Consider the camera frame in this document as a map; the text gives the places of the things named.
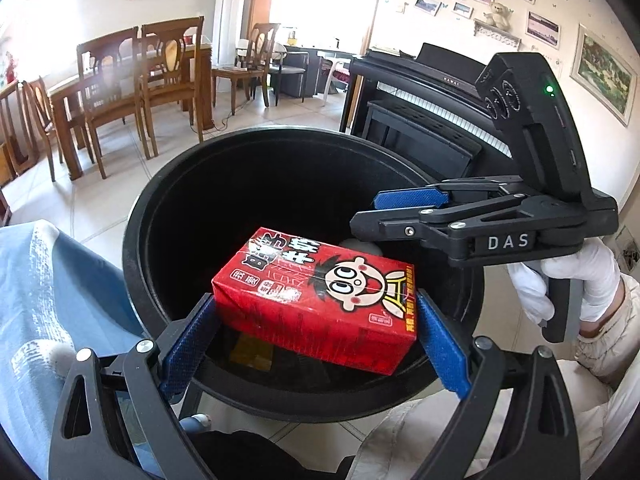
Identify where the red cartoon milk carton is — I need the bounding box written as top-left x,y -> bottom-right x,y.
211,226 -> 418,376

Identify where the blue printed cloth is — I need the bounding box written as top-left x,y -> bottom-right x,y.
0,220 -> 166,480

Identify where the cream teddy bear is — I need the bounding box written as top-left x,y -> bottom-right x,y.
484,1 -> 513,31

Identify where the black floor cable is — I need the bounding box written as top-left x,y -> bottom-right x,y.
187,95 -> 251,133

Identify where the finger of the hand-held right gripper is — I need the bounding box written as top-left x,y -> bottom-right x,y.
371,175 -> 525,211
350,194 -> 587,267

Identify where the large pink framed photo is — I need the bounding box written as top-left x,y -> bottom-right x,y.
525,10 -> 562,50

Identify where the black desk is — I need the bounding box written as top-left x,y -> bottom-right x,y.
272,45 -> 371,98

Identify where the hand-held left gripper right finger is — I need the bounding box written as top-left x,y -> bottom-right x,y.
416,290 -> 583,480

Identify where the black upright piano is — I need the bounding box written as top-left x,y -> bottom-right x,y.
339,42 -> 516,181

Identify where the person's right hand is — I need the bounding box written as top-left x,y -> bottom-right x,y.
507,237 -> 623,328

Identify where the wooden dining table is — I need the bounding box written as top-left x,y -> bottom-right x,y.
47,42 -> 218,181

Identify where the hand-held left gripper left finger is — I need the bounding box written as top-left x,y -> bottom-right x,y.
47,292 -> 223,480

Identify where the framed landscape painting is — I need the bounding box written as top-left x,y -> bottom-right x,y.
570,22 -> 636,128

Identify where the person's cream clothing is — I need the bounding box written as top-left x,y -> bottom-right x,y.
345,360 -> 638,480

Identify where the black piano bench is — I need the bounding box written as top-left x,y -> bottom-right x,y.
361,100 -> 485,181

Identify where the white plastic chair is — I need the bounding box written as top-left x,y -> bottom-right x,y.
320,57 -> 351,106

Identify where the black round trash bin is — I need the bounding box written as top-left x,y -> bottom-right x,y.
121,127 -> 486,423

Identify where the yellow packet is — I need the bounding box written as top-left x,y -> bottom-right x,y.
229,332 -> 276,370

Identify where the white carved wall shelf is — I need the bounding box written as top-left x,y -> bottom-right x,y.
472,19 -> 523,51

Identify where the wooden dining chair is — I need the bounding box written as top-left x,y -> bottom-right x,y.
22,76 -> 66,183
212,22 -> 282,116
139,16 -> 206,158
0,80 -> 41,186
76,26 -> 161,181

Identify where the person's right forearm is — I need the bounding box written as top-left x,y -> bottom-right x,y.
575,275 -> 640,391

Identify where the white standing air conditioner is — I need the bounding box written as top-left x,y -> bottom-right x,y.
214,0 -> 251,68

